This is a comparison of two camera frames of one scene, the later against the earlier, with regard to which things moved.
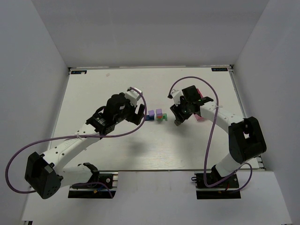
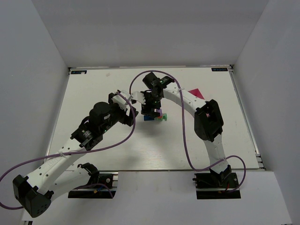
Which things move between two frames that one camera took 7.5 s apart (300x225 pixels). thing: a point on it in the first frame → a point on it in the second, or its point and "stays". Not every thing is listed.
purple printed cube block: x=159 y=112 stays
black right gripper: x=179 y=112 → x=150 y=111
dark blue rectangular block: x=150 y=118 stays
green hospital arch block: x=164 y=117 stays
